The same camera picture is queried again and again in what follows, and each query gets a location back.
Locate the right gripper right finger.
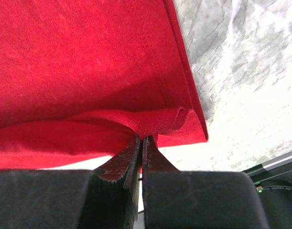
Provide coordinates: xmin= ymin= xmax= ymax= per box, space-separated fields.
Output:
xmin=142 ymin=137 xmax=269 ymax=229

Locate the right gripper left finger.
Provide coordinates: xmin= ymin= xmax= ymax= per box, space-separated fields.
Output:
xmin=0 ymin=136 xmax=141 ymax=229

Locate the red t shirt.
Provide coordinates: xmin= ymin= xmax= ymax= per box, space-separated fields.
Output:
xmin=0 ymin=0 xmax=209 ymax=169

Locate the aluminium frame rail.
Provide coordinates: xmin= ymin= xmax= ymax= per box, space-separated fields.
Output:
xmin=243 ymin=151 xmax=292 ymax=184

